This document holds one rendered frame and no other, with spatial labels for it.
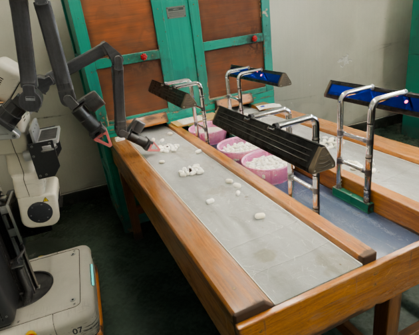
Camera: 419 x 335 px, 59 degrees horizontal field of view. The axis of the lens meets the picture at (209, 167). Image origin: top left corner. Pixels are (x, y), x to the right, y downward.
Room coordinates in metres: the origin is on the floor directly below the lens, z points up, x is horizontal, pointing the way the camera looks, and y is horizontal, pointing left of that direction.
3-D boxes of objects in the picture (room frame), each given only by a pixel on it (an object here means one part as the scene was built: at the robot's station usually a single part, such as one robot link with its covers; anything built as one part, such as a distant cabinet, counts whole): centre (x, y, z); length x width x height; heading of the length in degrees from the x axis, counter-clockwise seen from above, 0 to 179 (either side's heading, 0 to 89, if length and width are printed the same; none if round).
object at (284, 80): (2.26, -0.35, 1.08); 0.62 x 0.08 x 0.07; 21
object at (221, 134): (2.32, -0.03, 0.72); 0.27 x 0.27 x 0.10
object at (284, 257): (1.63, 0.07, 0.73); 1.81 x 0.30 x 0.02; 21
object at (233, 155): (1.91, -0.19, 0.72); 0.27 x 0.27 x 0.10
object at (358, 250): (1.70, -0.10, 0.71); 1.81 x 0.05 x 0.11; 21
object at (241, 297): (1.56, 0.26, 0.67); 1.81 x 0.12 x 0.19; 21
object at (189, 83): (2.08, 0.09, 0.90); 0.20 x 0.19 x 0.45; 21
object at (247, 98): (2.70, -0.25, 0.83); 0.30 x 0.06 x 0.07; 111
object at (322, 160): (1.16, -0.18, 1.08); 0.62 x 0.08 x 0.07; 21
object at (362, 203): (1.33, -0.63, 0.90); 0.20 x 0.19 x 0.45; 21
